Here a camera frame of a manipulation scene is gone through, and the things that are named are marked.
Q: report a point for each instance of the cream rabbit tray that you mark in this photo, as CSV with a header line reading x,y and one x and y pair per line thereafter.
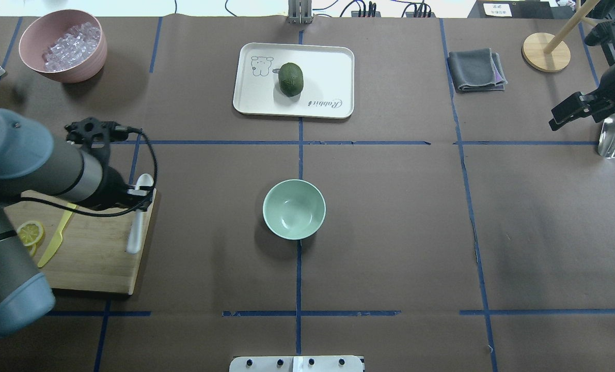
x,y
328,73

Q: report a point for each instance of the light green bowl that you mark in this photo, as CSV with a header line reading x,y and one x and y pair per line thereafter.
x,y
294,209

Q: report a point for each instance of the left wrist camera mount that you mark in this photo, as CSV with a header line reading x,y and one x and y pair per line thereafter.
x,y
95,137

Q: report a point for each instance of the wooden mug tree stand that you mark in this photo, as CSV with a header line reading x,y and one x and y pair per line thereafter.
x,y
549,53

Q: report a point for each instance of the black power strip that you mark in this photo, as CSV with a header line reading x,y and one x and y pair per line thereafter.
x,y
366,9

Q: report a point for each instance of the green avocado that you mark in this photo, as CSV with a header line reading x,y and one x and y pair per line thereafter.
x,y
291,79

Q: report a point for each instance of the white plastic spoon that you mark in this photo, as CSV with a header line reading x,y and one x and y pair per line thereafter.
x,y
134,240

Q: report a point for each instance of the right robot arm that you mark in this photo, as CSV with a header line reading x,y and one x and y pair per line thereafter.
x,y
599,104

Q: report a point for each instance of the pink bowl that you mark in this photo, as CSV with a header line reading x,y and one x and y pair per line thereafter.
x,y
45,30

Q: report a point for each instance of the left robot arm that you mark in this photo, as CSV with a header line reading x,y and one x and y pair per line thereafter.
x,y
71,174

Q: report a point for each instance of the aluminium frame post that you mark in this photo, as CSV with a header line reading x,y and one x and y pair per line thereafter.
x,y
300,12

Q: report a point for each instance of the upper lemon slice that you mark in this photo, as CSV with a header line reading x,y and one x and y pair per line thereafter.
x,y
30,233

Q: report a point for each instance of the bamboo cutting board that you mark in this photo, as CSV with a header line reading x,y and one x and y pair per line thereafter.
x,y
92,255

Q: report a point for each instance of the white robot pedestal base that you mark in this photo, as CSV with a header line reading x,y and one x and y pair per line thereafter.
x,y
298,363

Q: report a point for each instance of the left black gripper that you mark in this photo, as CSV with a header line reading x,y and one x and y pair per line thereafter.
x,y
113,187

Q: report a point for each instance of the yellow plastic knife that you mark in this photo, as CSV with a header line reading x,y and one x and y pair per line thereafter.
x,y
56,240

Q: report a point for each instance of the lower lemon slice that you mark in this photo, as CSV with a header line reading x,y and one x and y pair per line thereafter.
x,y
32,249

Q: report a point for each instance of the lemon slice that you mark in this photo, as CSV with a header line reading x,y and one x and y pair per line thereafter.
x,y
32,249
30,233

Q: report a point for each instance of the clear ice cubes pile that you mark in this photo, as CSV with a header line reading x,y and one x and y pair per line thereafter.
x,y
79,42

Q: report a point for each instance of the folded grey cloth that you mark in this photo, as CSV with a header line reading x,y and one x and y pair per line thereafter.
x,y
476,70

